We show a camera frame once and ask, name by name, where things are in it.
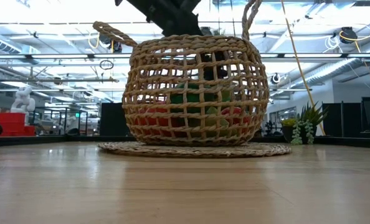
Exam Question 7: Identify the artificial green succulent plant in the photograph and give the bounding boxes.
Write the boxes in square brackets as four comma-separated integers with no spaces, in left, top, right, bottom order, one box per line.
[280,101,330,146]

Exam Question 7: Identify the green pear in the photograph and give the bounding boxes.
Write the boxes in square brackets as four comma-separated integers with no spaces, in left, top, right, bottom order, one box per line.
[189,106,232,137]

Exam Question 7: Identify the yellow hanging cable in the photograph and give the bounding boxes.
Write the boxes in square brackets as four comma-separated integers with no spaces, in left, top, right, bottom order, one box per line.
[280,0,326,136]

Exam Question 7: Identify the round woven placemat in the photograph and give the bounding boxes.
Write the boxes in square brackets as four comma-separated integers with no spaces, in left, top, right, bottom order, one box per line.
[97,141,292,159]

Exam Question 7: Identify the black ceiling cable reel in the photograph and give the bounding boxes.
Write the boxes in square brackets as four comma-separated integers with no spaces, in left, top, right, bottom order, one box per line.
[339,26,359,45]

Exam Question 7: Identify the red storage bins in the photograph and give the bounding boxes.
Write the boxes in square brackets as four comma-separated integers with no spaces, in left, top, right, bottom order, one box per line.
[0,112,36,137]

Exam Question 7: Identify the black cabinet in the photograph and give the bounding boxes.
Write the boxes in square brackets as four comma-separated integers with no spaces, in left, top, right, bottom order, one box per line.
[100,102,130,138]

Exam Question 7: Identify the red apple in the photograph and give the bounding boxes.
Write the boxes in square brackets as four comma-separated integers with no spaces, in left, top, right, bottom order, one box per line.
[134,107,186,137]

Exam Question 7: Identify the black grape bunch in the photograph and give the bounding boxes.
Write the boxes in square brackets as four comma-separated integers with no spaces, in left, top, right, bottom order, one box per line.
[199,51,230,82]

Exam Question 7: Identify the black office partition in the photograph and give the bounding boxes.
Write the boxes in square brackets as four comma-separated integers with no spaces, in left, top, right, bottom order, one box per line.
[321,96,370,138]

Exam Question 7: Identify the large green lime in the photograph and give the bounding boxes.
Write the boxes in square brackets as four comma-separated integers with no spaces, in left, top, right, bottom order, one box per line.
[170,82,232,106]

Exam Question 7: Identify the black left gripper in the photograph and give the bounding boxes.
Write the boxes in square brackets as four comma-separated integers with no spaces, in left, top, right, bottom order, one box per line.
[115,0,204,37]

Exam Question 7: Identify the white robot figure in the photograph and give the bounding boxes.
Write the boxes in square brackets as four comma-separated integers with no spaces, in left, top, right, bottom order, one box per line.
[9,86,36,125]

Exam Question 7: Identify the long ceiling light rail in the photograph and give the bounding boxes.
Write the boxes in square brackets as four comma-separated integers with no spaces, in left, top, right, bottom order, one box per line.
[0,52,370,60]

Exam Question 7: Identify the woven basket with rope handles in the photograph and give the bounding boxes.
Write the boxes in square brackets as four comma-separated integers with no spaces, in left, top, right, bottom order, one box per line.
[92,0,270,147]

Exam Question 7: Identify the red tomato with green calyx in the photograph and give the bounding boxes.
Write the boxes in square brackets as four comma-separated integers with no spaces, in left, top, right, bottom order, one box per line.
[221,106,251,134]

